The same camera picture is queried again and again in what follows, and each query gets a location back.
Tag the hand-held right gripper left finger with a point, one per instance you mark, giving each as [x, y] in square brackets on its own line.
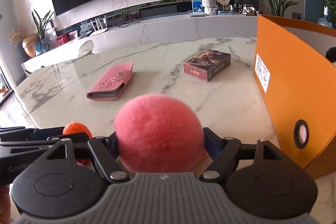
[111, 140]

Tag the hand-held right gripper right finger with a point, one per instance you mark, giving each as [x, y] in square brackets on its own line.
[210, 140]

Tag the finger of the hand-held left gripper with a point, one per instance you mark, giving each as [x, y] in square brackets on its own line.
[52, 142]
[44, 132]

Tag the orange crochet toy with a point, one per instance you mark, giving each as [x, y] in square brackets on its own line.
[77, 129]

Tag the pink fluffy plush ball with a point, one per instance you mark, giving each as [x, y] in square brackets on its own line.
[158, 132]

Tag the orange cardboard box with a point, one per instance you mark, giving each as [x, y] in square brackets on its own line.
[299, 108]

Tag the person's left hand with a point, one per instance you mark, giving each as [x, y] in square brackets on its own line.
[4, 204]

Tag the pink wallet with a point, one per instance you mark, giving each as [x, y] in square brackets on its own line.
[109, 83]

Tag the dark red card box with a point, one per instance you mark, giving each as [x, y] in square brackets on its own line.
[207, 65]

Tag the golden acorn ornament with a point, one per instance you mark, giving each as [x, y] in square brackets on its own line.
[31, 45]

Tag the white chair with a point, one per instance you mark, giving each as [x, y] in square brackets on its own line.
[86, 48]

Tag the red gift boxes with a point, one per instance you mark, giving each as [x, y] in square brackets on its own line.
[67, 38]

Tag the dried flower bunch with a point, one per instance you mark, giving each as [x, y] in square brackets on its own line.
[17, 36]

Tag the orchid plant in blue vase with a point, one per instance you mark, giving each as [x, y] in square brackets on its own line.
[43, 32]

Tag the white router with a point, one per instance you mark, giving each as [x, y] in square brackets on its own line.
[98, 26]

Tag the white marble television cabinet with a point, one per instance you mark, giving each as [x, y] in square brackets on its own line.
[157, 29]

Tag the silver laptop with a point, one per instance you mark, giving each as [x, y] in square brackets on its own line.
[197, 14]

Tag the black and white toy cars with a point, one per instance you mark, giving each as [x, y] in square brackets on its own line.
[246, 9]

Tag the large blue water bottle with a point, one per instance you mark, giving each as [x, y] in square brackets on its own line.
[326, 19]

